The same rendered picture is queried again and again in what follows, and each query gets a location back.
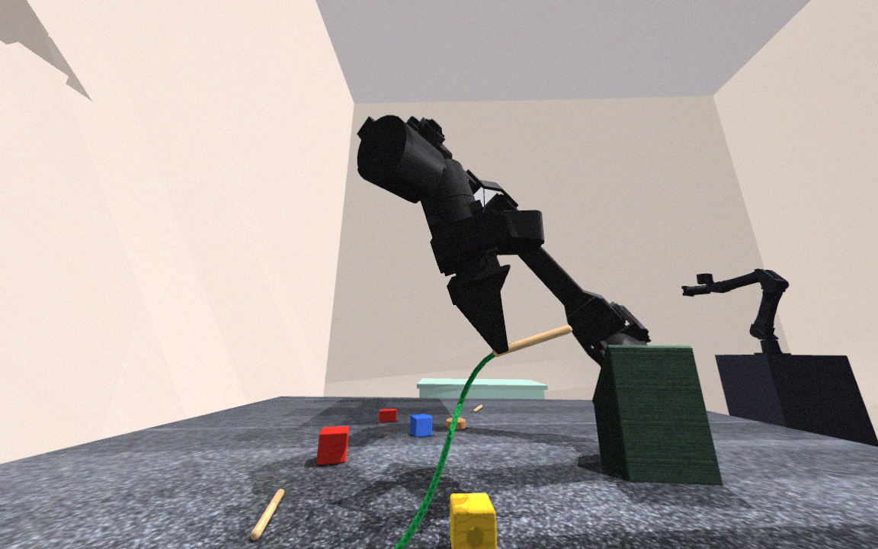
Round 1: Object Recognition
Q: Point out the blue cube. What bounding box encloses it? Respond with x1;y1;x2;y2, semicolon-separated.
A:
410;414;432;438

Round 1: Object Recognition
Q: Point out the yellow block with hole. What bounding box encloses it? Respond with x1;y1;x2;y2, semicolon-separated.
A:
450;493;497;549

